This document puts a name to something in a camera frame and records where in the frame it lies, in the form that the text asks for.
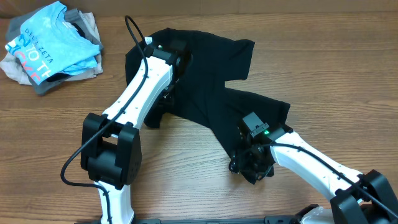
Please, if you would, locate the black t-shirt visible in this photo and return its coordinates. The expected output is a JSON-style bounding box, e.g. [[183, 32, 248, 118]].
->
[[144, 28, 290, 154]]

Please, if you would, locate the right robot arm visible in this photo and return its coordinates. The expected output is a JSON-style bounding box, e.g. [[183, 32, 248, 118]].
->
[[229, 113, 397, 223]]

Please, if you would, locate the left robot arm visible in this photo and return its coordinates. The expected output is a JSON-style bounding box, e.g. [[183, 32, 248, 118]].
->
[[80, 40, 192, 223]]

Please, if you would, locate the light blue printed t-shirt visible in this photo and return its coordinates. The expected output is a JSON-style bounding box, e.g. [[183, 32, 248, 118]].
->
[[5, 1, 100, 85]]

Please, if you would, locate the beige folded garment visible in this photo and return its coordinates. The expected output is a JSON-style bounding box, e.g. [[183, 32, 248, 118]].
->
[[1, 12, 103, 85]]

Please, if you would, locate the grey folded garment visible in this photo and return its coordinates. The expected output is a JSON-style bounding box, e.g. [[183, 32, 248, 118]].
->
[[6, 9, 103, 95]]

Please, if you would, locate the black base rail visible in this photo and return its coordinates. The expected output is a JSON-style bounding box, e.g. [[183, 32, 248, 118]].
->
[[74, 215, 312, 224]]

